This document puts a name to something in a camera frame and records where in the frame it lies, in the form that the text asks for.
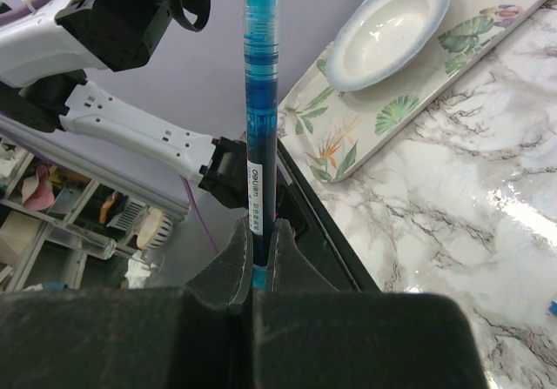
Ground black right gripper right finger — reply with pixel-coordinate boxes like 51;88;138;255
252;220;487;388

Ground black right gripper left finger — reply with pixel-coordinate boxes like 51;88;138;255
1;218;252;388

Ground small blue pen cap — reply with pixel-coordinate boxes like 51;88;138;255
548;301;557;317

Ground blue patterned pen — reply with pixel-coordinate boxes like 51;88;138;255
244;0;279;290

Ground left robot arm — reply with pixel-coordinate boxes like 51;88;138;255
1;0;248;209

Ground cluttered background shelf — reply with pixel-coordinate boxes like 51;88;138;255
1;137;189;293

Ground floral rectangular tray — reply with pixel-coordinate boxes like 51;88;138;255
278;0;546;183

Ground white blue-rimmed plate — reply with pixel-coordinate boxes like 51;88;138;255
325;0;450;92

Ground black front mounting rail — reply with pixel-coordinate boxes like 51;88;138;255
277;142;381;294

